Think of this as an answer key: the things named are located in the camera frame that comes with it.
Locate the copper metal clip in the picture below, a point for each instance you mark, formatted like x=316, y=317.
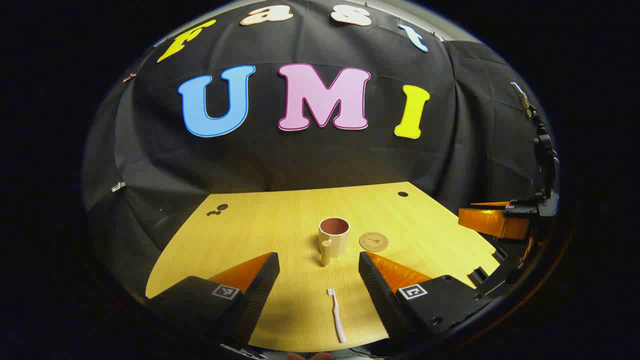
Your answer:
x=129, y=77

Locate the silver metal clip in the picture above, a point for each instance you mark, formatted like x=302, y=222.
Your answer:
x=118, y=186

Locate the wooden desktop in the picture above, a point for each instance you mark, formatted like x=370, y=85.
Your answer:
x=280, y=225

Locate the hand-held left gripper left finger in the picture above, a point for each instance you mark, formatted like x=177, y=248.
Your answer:
x=260, y=295

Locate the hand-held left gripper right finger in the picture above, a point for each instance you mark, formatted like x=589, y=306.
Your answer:
x=380, y=295

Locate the black backdrop cloth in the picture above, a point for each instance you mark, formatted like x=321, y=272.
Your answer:
x=300, y=160

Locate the beige cup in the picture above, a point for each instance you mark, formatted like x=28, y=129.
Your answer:
x=336, y=240

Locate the black desk edge bracket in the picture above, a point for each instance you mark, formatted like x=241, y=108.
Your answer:
x=500, y=254
x=480, y=275

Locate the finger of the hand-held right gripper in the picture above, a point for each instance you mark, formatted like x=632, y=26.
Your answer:
x=520, y=208
x=495, y=223

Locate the pale pink toothbrush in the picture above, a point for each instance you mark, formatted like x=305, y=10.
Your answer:
x=338, y=315

